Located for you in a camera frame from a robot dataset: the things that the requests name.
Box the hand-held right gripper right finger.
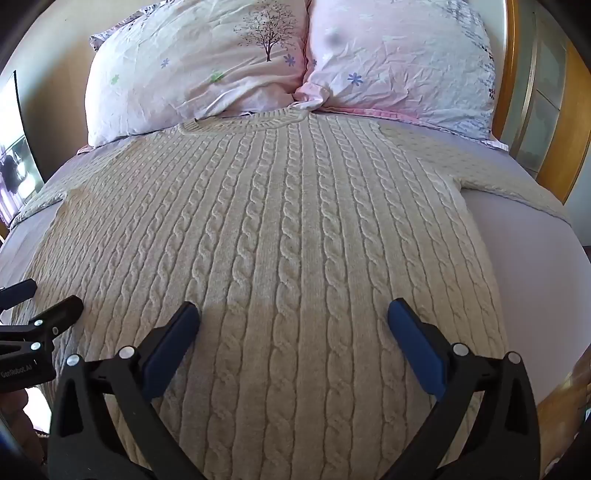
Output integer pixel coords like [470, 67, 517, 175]
[381, 298, 542, 480]

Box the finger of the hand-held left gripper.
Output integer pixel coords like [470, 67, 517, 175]
[0, 279, 38, 311]
[0, 295, 85, 344]

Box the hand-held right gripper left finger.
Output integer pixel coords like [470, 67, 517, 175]
[48, 301, 206, 480]

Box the beige cable-knit sweater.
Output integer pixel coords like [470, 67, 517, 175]
[10, 107, 571, 480]

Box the person's left hand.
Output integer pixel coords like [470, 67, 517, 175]
[0, 390, 47, 468]

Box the lavender bed sheet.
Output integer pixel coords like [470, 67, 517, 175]
[0, 111, 591, 416]

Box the wooden headboard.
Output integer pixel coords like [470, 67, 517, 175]
[490, 0, 591, 204]

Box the pink tree-print pillow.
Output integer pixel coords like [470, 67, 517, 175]
[85, 0, 311, 148]

